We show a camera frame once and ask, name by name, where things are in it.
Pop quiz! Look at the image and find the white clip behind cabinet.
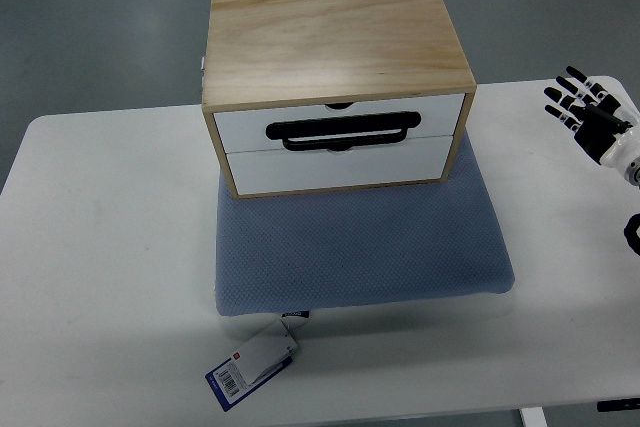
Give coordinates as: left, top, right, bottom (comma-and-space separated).
200, 56, 205, 92

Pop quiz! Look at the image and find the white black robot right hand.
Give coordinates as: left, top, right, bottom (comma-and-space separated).
544, 66, 639, 184

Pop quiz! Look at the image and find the white top drawer black handle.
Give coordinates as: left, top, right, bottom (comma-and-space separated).
214, 93, 464, 153

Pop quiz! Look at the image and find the white table leg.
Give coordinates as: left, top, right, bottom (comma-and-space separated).
519, 407, 548, 427

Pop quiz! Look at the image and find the black table control panel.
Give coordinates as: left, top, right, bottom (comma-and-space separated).
597, 398, 640, 413

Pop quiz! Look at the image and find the blue grey cushion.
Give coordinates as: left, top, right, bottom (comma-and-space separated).
215, 140, 515, 316

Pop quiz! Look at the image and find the white bottom drawer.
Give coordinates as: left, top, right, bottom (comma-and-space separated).
228, 136, 452, 195

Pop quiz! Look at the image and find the wooden drawer cabinet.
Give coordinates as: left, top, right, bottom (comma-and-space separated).
201, 0, 478, 201

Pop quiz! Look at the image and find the white blue product tag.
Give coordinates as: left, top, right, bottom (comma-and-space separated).
205, 320, 299, 412

